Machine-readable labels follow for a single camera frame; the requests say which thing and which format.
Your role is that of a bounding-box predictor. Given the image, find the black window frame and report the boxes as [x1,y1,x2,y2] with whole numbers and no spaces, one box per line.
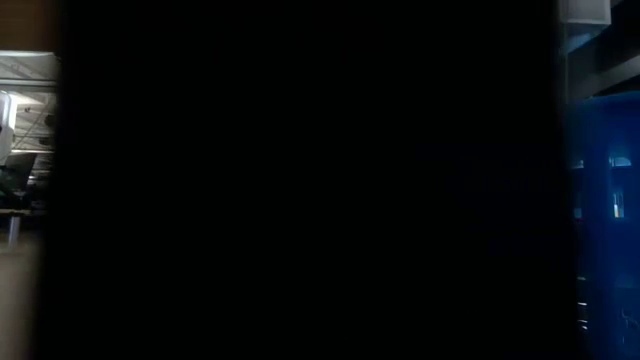
[567,0,640,99]

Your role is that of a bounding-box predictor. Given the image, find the blue plastic basket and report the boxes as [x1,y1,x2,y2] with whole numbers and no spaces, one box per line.
[564,92,640,360]

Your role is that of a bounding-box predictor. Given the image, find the wooden shelf board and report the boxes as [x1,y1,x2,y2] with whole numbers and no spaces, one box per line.
[0,0,64,52]

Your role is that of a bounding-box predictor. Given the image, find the black metal shelf frame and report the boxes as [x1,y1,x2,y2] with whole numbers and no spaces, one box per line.
[34,0,584,360]

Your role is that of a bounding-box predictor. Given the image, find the black monitor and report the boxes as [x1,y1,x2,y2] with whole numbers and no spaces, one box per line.
[0,152,39,190]

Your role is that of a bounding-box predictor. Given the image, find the wooden workbench grey legs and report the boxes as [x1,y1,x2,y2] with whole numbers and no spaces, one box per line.
[0,207,49,249]

